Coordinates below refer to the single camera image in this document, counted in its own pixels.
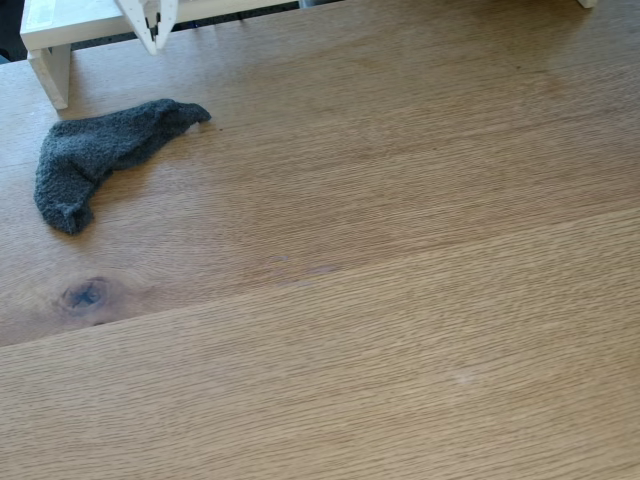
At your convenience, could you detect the dark grey fuzzy sock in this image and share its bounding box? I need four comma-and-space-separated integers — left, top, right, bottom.
33, 98, 213, 236

